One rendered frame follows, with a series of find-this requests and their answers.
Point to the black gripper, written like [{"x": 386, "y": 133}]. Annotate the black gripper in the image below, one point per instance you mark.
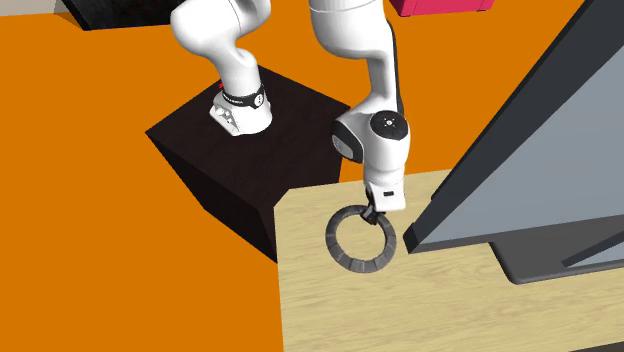
[{"x": 370, "y": 210}]

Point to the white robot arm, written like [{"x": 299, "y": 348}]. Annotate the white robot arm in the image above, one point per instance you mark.
[{"x": 375, "y": 48}]

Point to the dark robot stand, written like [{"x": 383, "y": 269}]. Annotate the dark robot stand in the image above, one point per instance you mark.
[{"x": 253, "y": 166}]

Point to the dark grey monitor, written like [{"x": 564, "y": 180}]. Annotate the dark grey monitor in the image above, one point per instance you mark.
[{"x": 546, "y": 170}]

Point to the red box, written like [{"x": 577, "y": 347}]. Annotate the red box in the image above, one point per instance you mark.
[{"x": 438, "y": 6}]

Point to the black furniture piece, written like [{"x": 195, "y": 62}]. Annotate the black furniture piece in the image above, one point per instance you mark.
[{"x": 122, "y": 12}]

